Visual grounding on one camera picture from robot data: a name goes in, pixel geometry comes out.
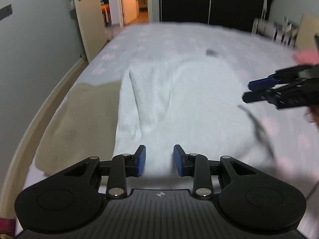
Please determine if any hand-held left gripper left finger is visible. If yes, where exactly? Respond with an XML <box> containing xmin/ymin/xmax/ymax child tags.
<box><xmin>64</xmin><ymin>144</ymin><xmax>147</xmax><ymax>200</ymax></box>

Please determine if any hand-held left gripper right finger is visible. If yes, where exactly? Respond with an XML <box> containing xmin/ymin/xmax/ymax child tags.
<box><xmin>173</xmin><ymin>144</ymin><xmax>258</xmax><ymax>200</ymax></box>

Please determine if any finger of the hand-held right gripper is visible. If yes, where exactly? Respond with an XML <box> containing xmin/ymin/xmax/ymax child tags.
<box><xmin>248</xmin><ymin>64</ymin><xmax>311</xmax><ymax>91</ymax></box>
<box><xmin>242</xmin><ymin>79</ymin><xmax>307</xmax><ymax>110</ymax></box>

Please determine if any light grey printed sweatshirt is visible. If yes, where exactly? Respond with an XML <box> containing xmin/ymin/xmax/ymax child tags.
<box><xmin>113</xmin><ymin>60</ymin><xmax>275</xmax><ymax>177</ymax></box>

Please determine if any white clothes stand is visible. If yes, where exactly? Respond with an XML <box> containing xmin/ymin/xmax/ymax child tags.
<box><xmin>261</xmin><ymin>0</ymin><xmax>269</xmax><ymax>21</ymax></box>

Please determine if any person's right hand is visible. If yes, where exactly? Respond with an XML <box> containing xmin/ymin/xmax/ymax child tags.
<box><xmin>305</xmin><ymin>104</ymin><xmax>319</xmax><ymax>125</ymax></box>

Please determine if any pink pillow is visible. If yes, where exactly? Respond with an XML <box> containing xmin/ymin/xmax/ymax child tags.
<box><xmin>293</xmin><ymin>50</ymin><xmax>319</xmax><ymax>64</ymax></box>

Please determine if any white nightstand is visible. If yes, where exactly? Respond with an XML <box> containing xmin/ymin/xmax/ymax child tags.
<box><xmin>252</xmin><ymin>17</ymin><xmax>299</xmax><ymax>47</ymax></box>

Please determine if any beige padded headboard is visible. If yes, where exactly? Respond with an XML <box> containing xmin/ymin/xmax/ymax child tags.
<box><xmin>295</xmin><ymin>14</ymin><xmax>319</xmax><ymax>53</ymax></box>

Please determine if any folded beige garment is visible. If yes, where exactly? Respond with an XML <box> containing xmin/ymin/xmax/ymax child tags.
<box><xmin>35</xmin><ymin>82</ymin><xmax>122</xmax><ymax>176</ymax></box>

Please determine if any black wardrobe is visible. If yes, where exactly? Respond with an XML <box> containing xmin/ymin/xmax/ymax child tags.
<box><xmin>159</xmin><ymin>0</ymin><xmax>275</xmax><ymax>32</ymax></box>

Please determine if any orange stool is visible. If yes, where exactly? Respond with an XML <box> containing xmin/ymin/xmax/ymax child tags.
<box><xmin>101</xmin><ymin>4</ymin><xmax>112</xmax><ymax>27</ymax></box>

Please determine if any dark cord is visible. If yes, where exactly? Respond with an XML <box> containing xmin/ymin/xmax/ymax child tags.
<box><xmin>238</xmin><ymin>105</ymin><xmax>276</xmax><ymax>161</ymax></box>

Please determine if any beige door with handle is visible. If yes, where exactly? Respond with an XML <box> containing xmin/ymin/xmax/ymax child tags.
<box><xmin>71</xmin><ymin>0</ymin><xmax>108</xmax><ymax>62</ymax></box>

